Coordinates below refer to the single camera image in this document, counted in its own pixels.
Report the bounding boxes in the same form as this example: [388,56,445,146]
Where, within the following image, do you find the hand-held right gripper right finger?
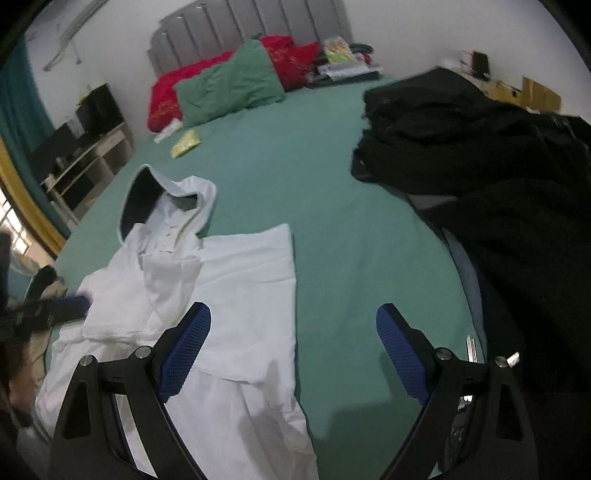
[376,303,539,480]

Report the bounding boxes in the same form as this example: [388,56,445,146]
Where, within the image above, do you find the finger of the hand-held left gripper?
[25,294,91,331]

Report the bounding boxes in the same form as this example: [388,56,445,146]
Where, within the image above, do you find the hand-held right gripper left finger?
[48,301,212,480]

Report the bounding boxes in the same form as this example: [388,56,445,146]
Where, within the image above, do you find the white hooded garment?
[34,165,321,480]

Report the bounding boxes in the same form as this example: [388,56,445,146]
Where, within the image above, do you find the pile of black clothes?
[351,67,591,416]

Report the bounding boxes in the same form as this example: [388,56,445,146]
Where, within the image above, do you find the beige cloth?
[18,265,70,404]

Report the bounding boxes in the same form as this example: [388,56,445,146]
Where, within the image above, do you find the wooden shelf desk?
[30,122,136,228]

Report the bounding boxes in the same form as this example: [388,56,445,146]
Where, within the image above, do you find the black monitor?
[76,83,126,137]

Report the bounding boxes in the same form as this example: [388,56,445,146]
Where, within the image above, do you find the yellow packet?
[171,129,202,159]

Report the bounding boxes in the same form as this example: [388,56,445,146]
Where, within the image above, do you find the white packet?
[154,119,184,144]

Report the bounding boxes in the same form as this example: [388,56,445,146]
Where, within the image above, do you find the teal curtain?
[0,44,72,241]

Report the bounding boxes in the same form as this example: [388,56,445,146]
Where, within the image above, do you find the bed with green sheet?
[46,74,485,480]

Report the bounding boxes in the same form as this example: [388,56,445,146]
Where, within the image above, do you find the red patterned blanket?
[147,36,321,133]

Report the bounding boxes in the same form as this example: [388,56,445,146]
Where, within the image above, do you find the green pillow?
[174,39,287,127]

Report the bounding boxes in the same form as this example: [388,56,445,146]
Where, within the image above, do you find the stack of books and papers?
[305,44,384,89]

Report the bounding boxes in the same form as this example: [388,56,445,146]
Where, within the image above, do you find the cardboard box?
[521,75,562,112]

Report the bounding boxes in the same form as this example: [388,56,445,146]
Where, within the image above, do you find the colourful snack bag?
[323,37,354,66]

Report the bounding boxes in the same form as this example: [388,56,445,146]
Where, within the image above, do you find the grey padded headboard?
[148,0,354,79]

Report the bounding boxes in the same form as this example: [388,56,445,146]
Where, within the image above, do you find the yellow frame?
[0,136,68,257]

